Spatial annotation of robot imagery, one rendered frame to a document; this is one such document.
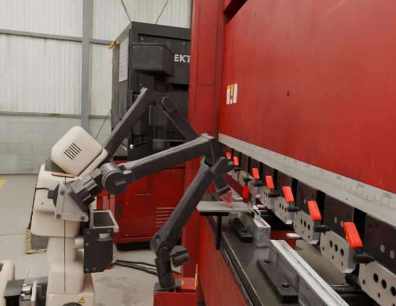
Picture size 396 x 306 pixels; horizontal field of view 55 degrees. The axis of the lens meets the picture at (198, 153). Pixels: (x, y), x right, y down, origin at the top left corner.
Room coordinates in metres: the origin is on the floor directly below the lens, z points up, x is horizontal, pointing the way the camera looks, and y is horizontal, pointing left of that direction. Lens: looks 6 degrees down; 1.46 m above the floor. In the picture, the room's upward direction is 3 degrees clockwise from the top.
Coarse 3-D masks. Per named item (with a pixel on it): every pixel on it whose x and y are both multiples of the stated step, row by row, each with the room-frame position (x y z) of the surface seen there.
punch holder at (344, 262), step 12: (324, 204) 1.01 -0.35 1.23; (336, 204) 0.94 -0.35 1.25; (348, 204) 0.89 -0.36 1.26; (324, 216) 1.00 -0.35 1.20; (336, 216) 0.94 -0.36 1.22; (348, 216) 0.89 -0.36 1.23; (360, 216) 0.86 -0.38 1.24; (336, 228) 0.93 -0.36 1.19; (360, 228) 0.86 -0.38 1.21; (324, 240) 0.98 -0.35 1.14; (336, 240) 0.92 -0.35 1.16; (324, 252) 0.98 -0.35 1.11; (336, 252) 0.91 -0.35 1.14; (348, 252) 0.86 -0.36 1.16; (336, 264) 0.91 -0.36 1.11; (348, 264) 0.86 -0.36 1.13
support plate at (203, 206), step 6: (198, 204) 1.89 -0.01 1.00; (204, 204) 1.90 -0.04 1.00; (210, 204) 1.91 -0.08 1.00; (216, 204) 1.91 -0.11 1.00; (222, 204) 1.92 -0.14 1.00; (234, 204) 1.93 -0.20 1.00; (240, 204) 1.94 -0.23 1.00; (198, 210) 1.79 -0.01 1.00; (204, 210) 1.79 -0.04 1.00; (210, 210) 1.79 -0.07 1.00; (216, 210) 1.80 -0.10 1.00; (222, 210) 1.80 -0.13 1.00; (228, 210) 1.80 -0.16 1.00; (234, 210) 1.81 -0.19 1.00; (240, 210) 1.81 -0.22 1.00; (246, 210) 1.82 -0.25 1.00
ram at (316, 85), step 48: (288, 0) 1.42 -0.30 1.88; (336, 0) 1.04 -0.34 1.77; (384, 0) 0.82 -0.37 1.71; (240, 48) 2.19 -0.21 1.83; (288, 48) 1.39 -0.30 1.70; (336, 48) 1.02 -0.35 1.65; (384, 48) 0.80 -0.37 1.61; (240, 96) 2.12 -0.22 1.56; (288, 96) 1.35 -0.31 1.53; (336, 96) 1.00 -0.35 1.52; (384, 96) 0.79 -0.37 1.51; (288, 144) 1.32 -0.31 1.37; (336, 144) 0.97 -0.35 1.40; (384, 144) 0.77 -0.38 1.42; (336, 192) 0.95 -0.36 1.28
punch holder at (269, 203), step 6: (264, 168) 1.57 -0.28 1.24; (270, 168) 1.49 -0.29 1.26; (264, 174) 1.57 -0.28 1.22; (270, 174) 1.49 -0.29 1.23; (276, 174) 1.46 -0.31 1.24; (264, 180) 1.56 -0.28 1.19; (276, 180) 1.46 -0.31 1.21; (264, 186) 1.55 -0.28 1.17; (264, 192) 1.55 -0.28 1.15; (264, 198) 1.54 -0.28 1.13; (270, 198) 1.46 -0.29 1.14; (264, 204) 1.53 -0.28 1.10; (270, 204) 1.46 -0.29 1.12
